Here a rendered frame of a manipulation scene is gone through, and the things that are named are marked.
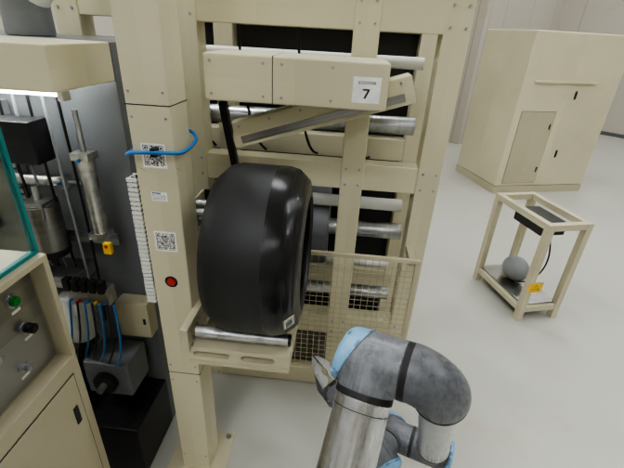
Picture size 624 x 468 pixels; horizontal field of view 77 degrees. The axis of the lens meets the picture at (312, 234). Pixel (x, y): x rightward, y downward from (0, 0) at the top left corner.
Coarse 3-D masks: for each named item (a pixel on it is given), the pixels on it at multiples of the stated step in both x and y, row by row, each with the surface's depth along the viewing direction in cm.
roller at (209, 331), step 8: (200, 328) 137; (208, 328) 137; (216, 328) 138; (200, 336) 137; (208, 336) 137; (216, 336) 137; (224, 336) 136; (232, 336) 136; (240, 336) 136; (248, 336) 136; (256, 336) 136; (264, 336) 136; (272, 336) 136; (280, 336) 136; (288, 336) 136; (272, 344) 136; (280, 344) 136; (288, 344) 135
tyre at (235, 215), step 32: (224, 192) 114; (256, 192) 114; (288, 192) 115; (224, 224) 110; (256, 224) 109; (288, 224) 110; (224, 256) 109; (256, 256) 108; (288, 256) 110; (224, 288) 111; (256, 288) 110; (288, 288) 112; (224, 320) 119; (256, 320) 117
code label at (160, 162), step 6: (144, 144) 115; (150, 144) 115; (156, 144) 115; (162, 144) 115; (162, 150) 116; (144, 156) 117; (162, 156) 116; (144, 162) 118; (150, 162) 118; (156, 162) 118; (162, 162) 117; (162, 168) 118
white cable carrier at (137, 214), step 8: (136, 176) 124; (128, 184) 123; (136, 184) 123; (128, 192) 124; (136, 192) 124; (136, 200) 125; (136, 208) 126; (136, 216) 128; (136, 224) 130; (144, 224) 132; (136, 232) 131; (144, 232) 130; (144, 240) 132; (144, 248) 133; (144, 256) 135; (144, 264) 136; (144, 272) 138; (152, 272) 141; (144, 280) 140; (152, 280) 140; (152, 288) 141; (152, 296) 142
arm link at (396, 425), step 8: (392, 416) 124; (400, 416) 125; (392, 424) 119; (400, 424) 120; (408, 424) 121; (392, 432) 116; (400, 432) 118; (408, 432) 118; (400, 440) 117; (408, 440) 116; (400, 448) 117
